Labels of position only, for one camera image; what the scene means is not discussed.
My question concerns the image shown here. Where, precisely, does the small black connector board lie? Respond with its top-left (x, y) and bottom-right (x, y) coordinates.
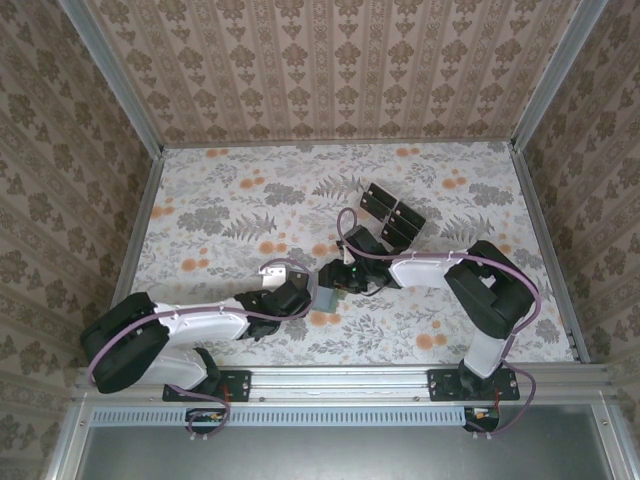
top-left (185, 407), bottom-right (227, 435)
top-left (463, 407), bottom-right (502, 434)

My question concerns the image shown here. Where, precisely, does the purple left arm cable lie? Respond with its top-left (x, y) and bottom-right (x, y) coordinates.
top-left (85, 257), bottom-right (320, 444)

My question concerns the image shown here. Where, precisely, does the aluminium side rail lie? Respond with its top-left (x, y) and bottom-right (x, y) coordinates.
top-left (94, 147), bottom-right (169, 371)
top-left (510, 147), bottom-right (592, 365)

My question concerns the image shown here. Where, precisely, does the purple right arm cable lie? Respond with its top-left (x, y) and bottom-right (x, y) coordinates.
top-left (336, 207), bottom-right (545, 441)

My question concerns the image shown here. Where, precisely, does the translucent blue-grey card holder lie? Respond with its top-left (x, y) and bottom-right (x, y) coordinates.
top-left (311, 285), bottom-right (342, 315)

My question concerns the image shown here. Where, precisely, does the white slotted cable duct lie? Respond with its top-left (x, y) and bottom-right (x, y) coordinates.
top-left (92, 407), bottom-right (501, 427)

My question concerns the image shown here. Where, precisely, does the long aluminium mounting rail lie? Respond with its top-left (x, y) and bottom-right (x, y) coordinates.
top-left (74, 364), bottom-right (621, 404)

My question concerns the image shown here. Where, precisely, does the black battery holder tray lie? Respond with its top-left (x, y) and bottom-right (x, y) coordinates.
top-left (357, 180), bottom-right (429, 251)

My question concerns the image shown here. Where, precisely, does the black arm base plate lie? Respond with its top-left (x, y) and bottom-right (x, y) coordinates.
top-left (428, 368), bottom-right (522, 404)
top-left (162, 368), bottom-right (252, 404)

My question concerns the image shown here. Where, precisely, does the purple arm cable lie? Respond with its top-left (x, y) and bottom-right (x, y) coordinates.
top-left (336, 207), bottom-right (545, 441)
top-left (85, 257), bottom-right (320, 444)

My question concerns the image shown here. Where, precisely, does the aluminium frame bar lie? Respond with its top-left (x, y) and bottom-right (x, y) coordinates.
top-left (591, 402), bottom-right (640, 480)
top-left (44, 402), bottom-right (96, 480)

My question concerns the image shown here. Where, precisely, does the floral patterned tablecloth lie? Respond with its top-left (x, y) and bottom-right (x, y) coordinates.
top-left (112, 141), bottom-right (576, 366)

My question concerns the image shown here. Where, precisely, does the grey sheet metal panel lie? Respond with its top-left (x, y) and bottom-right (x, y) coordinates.
top-left (74, 424), bottom-right (607, 480)

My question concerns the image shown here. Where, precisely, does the aluminium frame post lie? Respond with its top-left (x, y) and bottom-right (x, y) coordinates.
top-left (59, 0), bottom-right (167, 156)
top-left (508, 0), bottom-right (602, 154)

